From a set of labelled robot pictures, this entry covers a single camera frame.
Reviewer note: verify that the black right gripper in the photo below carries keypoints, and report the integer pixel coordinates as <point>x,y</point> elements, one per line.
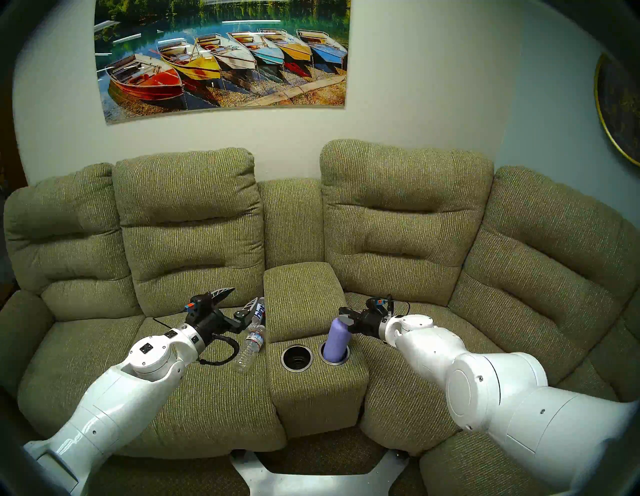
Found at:
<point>370,320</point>

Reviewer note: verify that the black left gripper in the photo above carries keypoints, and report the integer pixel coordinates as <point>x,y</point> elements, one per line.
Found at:
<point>210,320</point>

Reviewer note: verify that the clear bottle blue red label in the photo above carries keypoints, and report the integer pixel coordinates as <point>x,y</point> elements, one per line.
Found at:
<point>259,312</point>

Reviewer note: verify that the purple metal bottle black cap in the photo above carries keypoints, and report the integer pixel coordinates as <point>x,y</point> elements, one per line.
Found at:
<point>336,342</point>

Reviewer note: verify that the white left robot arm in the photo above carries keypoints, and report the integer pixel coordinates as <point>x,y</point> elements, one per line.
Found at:
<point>115,400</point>

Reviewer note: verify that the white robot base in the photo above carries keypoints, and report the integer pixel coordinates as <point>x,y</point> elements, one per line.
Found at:
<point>320,482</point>

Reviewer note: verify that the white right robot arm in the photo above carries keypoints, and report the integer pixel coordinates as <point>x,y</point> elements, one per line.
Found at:
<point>510,395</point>

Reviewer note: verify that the silver-rimmed black cup holder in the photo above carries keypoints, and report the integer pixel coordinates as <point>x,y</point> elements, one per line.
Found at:
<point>345,359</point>
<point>297,358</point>

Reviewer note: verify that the clear bottle white red label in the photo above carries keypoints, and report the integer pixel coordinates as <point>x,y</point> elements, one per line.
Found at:
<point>251,347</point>

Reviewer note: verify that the olive green sofa console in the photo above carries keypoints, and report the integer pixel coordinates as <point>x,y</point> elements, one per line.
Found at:
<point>305,300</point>

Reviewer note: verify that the olive green fabric sofa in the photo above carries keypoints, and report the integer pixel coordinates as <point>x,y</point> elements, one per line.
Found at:
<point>190,240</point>

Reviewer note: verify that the colourful boats wall picture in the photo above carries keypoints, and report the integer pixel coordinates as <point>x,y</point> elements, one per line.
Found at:
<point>220,55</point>

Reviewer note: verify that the round gold-rimmed wall decor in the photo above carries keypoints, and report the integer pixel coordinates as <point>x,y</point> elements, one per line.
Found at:
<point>620,105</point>

